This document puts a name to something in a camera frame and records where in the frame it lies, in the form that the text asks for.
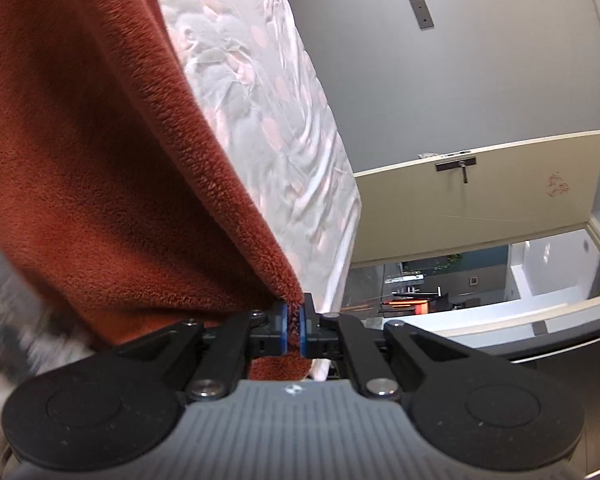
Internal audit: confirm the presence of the bed with white polka-dot cover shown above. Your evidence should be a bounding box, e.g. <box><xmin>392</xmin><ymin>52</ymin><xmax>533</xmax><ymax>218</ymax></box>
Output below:
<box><xmin>157</xmin><ymin>0</ymin><xmax>362</xmax><ymax>313</ymax></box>

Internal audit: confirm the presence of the rust red fleece garment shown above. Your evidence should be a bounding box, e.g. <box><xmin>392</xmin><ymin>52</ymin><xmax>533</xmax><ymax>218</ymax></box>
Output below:
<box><xmin>0</xmin><ymin>0</ymin><xmax>311</xmax><ymax>382</ymax></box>

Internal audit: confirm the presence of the cream room door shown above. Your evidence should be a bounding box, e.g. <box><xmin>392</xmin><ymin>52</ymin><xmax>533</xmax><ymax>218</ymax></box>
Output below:
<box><xmin>352</xmin><ymin>130</ymin><xmax>600</xmax><ymax>266</ymax></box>

